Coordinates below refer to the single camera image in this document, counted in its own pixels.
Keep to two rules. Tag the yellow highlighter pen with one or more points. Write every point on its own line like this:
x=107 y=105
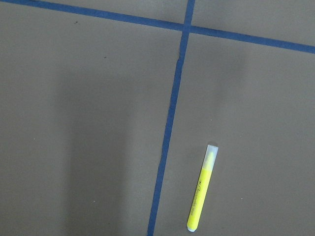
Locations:
x=202 y=187

